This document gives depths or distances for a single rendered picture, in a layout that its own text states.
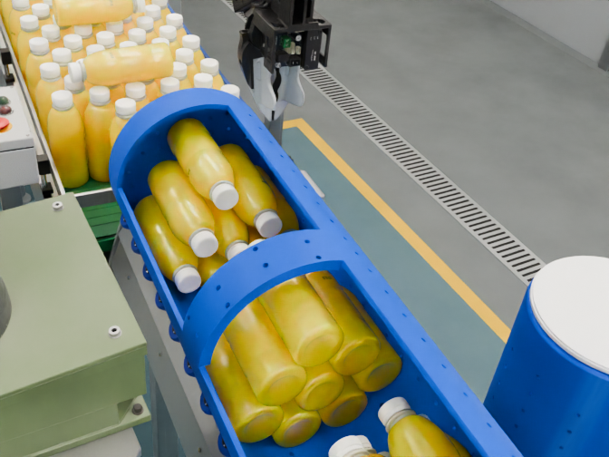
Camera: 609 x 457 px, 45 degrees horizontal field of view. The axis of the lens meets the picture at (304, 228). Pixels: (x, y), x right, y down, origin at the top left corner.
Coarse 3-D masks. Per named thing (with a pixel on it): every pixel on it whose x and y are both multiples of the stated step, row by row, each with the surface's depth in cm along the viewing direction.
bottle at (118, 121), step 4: (116, 112) 144; (116, 116) 144; (120, 116) 143; (124, 116) 143; (128, 116) 143; (112, 120) 144; (116, 120) 143; (120, 120) 143; (124, 120) 143; (128, 120) 143; (112, 124) 144; (116, 124) 143; (120, 124) 143; (124, 124) 143; (112, 128) 144; (116, 128) 143; (120, 128) 143; (112, 132) 144; (116, 132) 144; (112, 136) 145; (116, 136) 144; (112, 140) 145; (112, 144) 146
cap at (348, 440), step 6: (342, 438) 82; (348, 438) 82; (354, 438) 83; (336, 444) 82; (342, 444) 82; (348, 444) 82; (354, 444) 82; (360, 444) 82; (330, 450) 82; (336, 450) 82; (342, 450) 81; (348, 450) 81; (330, 456) 82; (336, 456) 82; (342, 456) 81
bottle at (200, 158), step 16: (176, 128) 122; (192, 128) 122; (176, 144) 121; (192, 144) 118; (208, 144) 118; (192, 160) 116; (208, 160) 114; (224, 160) 115; (192, 176) 115; (208, 176) 113; (224, 176) 113; (208, 192) 114
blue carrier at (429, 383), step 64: (128, 128) 120; (256, 128) 118; (128, 192) 129; (256, 256) 92; (320, 256) 92; (192, 320) 94; (384, 320) 85; (448, 384) 79; (256, 448) 98; (320, 448) 102; (384, 448) 100; (512, 448) 76
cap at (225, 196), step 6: (222, 186) 112; (228, 186) 112; (216, 192) 112; (222, 192) 111; (228, 192) 112; (234, 192) 112; (216, 198) 111; (222, 198) 112; (228, 198) 112; (234, 198) 113; (216, 204) 112; (222, 204) 113; (228, 204) 113; (234, 204) 113
